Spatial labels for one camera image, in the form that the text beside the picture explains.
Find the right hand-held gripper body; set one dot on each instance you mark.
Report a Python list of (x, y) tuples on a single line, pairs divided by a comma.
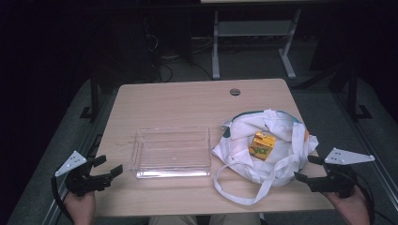
[(338, 181)]

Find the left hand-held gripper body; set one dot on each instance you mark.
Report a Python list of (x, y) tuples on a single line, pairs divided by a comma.
[(79, 179)]

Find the yellow drink carton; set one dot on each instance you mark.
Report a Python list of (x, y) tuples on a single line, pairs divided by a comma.
[(262, 146)]

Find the clear plastic box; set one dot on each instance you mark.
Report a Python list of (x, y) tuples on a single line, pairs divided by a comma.
[(169, 156)]

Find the white cloth tote bag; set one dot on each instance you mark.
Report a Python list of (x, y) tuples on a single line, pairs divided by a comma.
[(241, 146)]

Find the person's left hand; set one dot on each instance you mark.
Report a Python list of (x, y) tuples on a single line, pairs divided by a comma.
[(80, 206)]

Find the person's right hand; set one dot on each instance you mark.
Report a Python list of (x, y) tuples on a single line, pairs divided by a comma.
[(353, 204)]

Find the black metal stand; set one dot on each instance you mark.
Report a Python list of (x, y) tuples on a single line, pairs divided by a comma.
[(353, 93), (94, 93)]

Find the grey round table grommet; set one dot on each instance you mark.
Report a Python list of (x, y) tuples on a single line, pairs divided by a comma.
[(235, 92)]

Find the aluminium frame rail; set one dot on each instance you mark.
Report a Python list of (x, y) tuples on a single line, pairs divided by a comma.
[(79, 150), (366, 140)]

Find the white metal desk frame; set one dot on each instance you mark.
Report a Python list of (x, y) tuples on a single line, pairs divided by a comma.
[(253, 28)]

